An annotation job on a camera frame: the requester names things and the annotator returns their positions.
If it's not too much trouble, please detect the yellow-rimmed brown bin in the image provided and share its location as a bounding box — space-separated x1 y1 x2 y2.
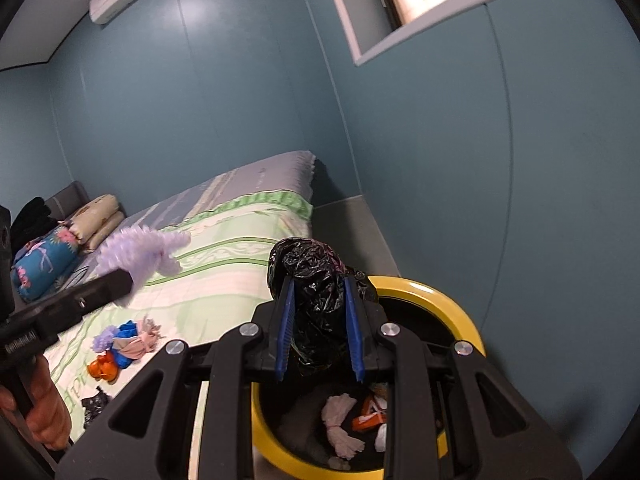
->
250 275 487 480

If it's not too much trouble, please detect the small purple foam net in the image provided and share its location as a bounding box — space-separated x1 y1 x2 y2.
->
92 325 119 353

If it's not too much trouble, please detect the orange snack wrapper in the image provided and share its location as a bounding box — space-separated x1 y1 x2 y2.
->
87 352 122 386

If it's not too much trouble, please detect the white tissue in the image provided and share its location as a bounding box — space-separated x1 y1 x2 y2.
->
320 394 367 461

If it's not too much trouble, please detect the large black plastic bag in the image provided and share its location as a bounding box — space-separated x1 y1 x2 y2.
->
269 236 378 376

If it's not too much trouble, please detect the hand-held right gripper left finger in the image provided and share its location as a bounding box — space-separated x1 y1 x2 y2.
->
55 277 296 480

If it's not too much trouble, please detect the beige folded quilt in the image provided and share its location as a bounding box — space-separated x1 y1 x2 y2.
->
67 194 126 253

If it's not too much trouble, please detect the orange and white wrapper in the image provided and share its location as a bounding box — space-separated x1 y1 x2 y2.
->
352 395 389 432

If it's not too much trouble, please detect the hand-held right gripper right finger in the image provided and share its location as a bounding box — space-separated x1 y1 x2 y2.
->
342 272 583 480

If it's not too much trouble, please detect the grey padded headboard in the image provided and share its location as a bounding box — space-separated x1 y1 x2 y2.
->
42 181 91 226

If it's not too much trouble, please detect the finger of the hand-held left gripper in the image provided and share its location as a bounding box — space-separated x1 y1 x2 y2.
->
0 267 133 366

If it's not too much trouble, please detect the green floral quilt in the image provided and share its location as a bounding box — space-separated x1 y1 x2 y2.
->
42 191 315 461

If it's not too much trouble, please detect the blue floral folded quilt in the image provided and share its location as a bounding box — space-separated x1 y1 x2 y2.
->
11 225 83 303

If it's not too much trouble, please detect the small black garment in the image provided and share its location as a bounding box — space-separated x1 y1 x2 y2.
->
80 389 112 425

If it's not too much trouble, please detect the person's left hand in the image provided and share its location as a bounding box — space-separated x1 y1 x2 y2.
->
22 357 73 453

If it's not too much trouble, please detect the bed with striped sheet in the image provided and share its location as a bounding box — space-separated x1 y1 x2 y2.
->
10 150 326 311

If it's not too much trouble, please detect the purple plastic bag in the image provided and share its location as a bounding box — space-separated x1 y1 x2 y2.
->
95 226 192 306

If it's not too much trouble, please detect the black clothing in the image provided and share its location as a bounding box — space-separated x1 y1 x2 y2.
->
10 196 61 256

